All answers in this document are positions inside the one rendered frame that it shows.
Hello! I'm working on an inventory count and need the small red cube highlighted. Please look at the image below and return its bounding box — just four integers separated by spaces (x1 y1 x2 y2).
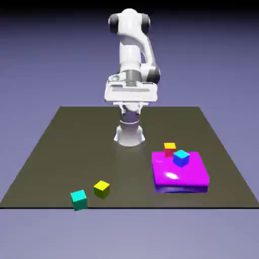
163 142 177 158

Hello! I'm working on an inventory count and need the small blue cube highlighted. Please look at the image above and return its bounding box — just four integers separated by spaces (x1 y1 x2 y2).
172 149 191 168

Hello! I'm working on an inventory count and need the small teal cube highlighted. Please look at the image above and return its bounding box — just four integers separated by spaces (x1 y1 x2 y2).
70 189 88 211

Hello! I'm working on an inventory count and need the small yellow cube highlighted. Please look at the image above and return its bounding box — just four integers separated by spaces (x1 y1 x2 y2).
93 180 110 199

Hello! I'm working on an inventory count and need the large magenta box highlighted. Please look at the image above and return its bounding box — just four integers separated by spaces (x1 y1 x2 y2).
151 151 210 194

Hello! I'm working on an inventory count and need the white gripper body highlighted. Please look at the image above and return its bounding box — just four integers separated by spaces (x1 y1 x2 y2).
104 80 159 107

